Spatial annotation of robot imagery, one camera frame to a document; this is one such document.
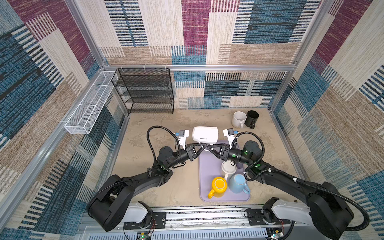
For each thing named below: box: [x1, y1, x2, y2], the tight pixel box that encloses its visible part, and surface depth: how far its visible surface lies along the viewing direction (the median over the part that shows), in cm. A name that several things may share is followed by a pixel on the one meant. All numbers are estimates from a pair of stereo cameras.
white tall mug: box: [192, 126, 219, 145], surface depth 70 cm
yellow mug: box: [208, 176, 228, 199], surface depth 76 cm
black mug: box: [244, 110, 259, 130], surface depth 107 cm
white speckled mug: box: [231, 111, 247, 129], surface depth 107 cm
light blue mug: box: [228, 174, 250, 194], surface depth 78 cm
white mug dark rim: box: [221, 160, 237, 181], surface depth 83 cm
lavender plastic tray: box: [198, 146, 250, 202], surface depth 82 cm
